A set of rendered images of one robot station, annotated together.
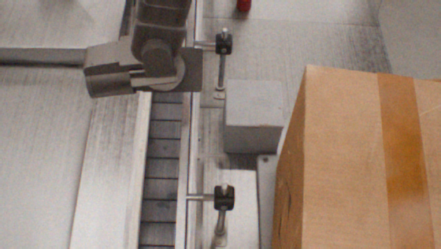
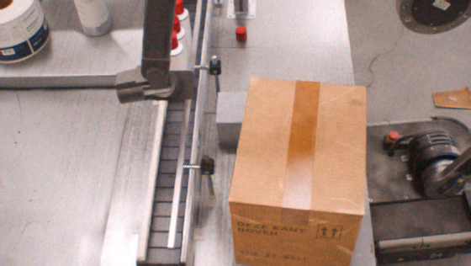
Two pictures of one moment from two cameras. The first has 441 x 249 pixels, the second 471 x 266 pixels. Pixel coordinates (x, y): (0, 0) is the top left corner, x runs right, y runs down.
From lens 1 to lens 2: 57 cm
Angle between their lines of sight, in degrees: 7
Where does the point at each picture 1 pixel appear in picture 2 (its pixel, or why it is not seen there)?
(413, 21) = (437, 36)
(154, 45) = (153, 70)
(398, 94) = (307, 93)
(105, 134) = (135, 134)
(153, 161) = (166, 149)
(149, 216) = (162, 183)
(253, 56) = (245, 75)
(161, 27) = (156, 60)
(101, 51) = (125, 75)
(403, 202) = (297, 154)
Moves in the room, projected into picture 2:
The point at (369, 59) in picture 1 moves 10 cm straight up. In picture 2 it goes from (336, 73) to (340, 47)
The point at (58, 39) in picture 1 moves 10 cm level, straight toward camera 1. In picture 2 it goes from (102, 68) to (109, 93)
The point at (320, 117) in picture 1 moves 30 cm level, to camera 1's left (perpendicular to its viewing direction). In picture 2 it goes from (254, 109) to (109, 100)
